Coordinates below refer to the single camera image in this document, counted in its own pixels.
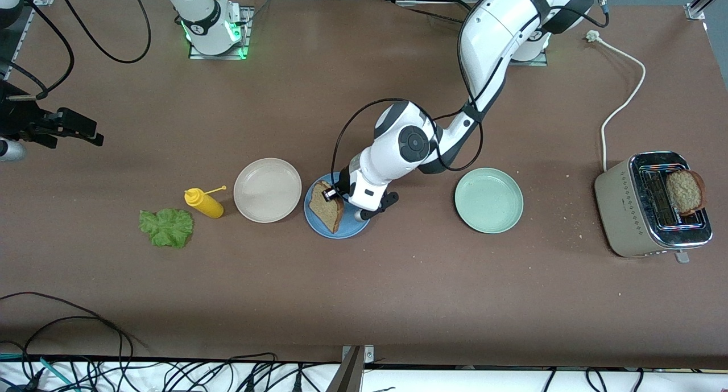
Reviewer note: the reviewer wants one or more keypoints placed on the blue plate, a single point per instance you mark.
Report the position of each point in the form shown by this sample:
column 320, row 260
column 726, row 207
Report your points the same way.
column 352, row 227

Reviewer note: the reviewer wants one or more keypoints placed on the metal table edge bracket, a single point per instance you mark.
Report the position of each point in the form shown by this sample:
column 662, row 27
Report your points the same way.
column 352, row 369

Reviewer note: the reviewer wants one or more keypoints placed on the yellow mustard squeeze bottle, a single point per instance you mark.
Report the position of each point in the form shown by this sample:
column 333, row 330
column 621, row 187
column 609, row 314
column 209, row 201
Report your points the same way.
column 209, row 206

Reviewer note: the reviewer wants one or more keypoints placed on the pale green plate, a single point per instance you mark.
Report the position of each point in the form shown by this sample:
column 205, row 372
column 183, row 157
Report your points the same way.
column 489, row 200

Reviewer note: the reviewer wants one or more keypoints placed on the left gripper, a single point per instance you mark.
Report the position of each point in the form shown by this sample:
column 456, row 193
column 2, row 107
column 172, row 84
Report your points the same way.
column 343, row 182

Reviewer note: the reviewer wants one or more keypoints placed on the chrome and beige toaster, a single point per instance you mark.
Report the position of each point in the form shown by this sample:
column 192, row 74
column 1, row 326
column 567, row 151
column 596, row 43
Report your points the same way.
column 625, row 221

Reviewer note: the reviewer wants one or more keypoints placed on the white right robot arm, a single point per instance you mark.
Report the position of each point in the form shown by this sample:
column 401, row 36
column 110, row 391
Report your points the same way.
column 207, row 16

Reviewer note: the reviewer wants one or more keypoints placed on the green lettuce leaf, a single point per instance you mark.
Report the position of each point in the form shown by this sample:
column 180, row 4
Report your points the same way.
column 166, row 228

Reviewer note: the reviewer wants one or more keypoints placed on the brown toast bread slice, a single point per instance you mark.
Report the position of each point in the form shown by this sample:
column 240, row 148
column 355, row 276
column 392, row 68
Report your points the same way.
column 685, row 192
column 329, row 215

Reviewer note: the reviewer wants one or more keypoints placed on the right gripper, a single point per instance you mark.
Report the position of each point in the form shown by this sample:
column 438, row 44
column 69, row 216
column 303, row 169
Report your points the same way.
column 23, row 120

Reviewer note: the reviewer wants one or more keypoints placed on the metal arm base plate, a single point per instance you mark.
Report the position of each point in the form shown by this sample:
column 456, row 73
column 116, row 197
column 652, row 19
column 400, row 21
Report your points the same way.
column 534, row 64
column 219, row 57

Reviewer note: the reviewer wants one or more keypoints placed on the beige plate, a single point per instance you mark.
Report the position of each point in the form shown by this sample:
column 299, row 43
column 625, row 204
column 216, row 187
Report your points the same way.
column 267, row 190

